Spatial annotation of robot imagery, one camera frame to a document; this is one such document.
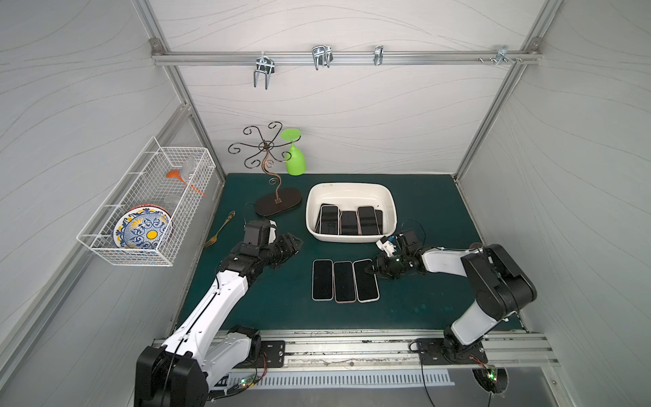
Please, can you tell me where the cream case phone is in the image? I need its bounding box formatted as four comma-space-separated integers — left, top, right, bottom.
353, 259, 380, 303

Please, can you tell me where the red black wire bundle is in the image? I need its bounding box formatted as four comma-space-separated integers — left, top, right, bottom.
208, 350, 269, 400

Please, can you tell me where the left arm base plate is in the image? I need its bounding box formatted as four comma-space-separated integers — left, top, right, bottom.
239, 340, 286, 370

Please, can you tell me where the green plastic wine glass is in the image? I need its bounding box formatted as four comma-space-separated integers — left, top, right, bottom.
281, 129, 307, 176

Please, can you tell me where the blue yellow patterned plate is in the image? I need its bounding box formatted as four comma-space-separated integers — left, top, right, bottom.
113, 205, 171, 250

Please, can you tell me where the white wire wall basket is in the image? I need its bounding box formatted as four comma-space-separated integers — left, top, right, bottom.
77, 138, 215, 267

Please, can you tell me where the white plastic storage box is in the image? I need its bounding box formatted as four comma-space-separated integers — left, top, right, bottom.
305, 182, 398, 244

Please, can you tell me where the metal hook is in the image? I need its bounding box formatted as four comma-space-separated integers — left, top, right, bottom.
254, 55, 276, 90
312, 45, 333, 71

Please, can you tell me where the brass spoon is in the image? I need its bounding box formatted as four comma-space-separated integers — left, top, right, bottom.
203, 210, 237, 249

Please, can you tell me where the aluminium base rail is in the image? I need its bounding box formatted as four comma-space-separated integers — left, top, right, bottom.
260, 329, 560, 372

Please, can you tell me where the small metal bracket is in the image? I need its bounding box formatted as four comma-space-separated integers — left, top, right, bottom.
373, 45, 384, 66

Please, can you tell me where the orange plastic funnel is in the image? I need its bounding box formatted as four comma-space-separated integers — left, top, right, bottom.
165, 170, 205, 197

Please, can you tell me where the right metal bracket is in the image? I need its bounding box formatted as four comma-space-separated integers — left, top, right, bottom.
477, 46, 524, 66

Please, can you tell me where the left metal hook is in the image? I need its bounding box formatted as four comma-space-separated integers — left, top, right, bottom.
254, 55, 276, 90

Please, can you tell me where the black metal cup stand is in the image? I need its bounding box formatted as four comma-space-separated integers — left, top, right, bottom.
227, 121, 303, 218

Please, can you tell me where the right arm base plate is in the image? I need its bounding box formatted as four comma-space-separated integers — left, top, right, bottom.
410, 337, 488, 366

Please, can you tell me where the aluminium top rail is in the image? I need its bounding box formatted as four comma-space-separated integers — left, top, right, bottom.
152, 50, 543, 68

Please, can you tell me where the middle metal hook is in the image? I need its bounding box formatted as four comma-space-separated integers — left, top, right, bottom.
312, 45, 333, 71

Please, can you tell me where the mint green case phone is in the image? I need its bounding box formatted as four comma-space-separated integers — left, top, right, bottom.
311, 259, 334, 301

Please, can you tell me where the white vent strip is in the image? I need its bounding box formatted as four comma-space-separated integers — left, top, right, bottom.
253, 368, 455, 390

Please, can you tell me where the dark pink case phone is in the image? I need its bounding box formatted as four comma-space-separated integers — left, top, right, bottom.
357, 206, 383, 236

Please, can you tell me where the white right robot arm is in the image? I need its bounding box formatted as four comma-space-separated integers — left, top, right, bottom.
372, 237, 537, 349

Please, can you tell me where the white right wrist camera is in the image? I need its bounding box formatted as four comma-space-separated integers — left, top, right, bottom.
376, 237, 399, 257

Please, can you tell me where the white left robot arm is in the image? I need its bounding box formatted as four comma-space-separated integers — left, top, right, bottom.
133, 233, 303, 406

